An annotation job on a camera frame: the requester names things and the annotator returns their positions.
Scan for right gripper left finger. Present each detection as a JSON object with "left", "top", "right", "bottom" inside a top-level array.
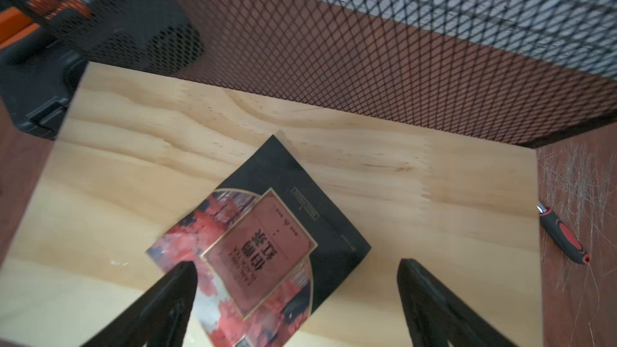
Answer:
[{"left": 85, "top": 261, "right": 198, "bottom": 346}]

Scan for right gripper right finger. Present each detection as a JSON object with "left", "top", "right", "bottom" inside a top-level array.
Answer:
[{"left": 397, "top": 259, "right": 514, "bottom": 346}]

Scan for red tea bag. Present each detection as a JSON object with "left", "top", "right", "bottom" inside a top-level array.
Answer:
[{"left": 147, "top": 137, "right": 371, "bottom": 346}]

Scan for red black ratchet wrench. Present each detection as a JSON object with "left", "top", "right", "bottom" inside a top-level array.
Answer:
[{"left": 537, "top": 202, "right": 591, "bottom": 265}]

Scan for black plastic tool case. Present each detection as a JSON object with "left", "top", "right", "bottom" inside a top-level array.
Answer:
[{"left": 1, "top": 0, "right": 204, "bottom": 140}]

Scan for black wire wooden shelf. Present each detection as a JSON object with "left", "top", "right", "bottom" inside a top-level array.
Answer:
[{"left": 1, "top": 0, "right": 616, "bottom": 346}]

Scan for orange handled water pump pliers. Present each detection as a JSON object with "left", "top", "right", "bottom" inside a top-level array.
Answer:
[{"left": 0, "top": 0, "right": 93, "bottom": 51}]

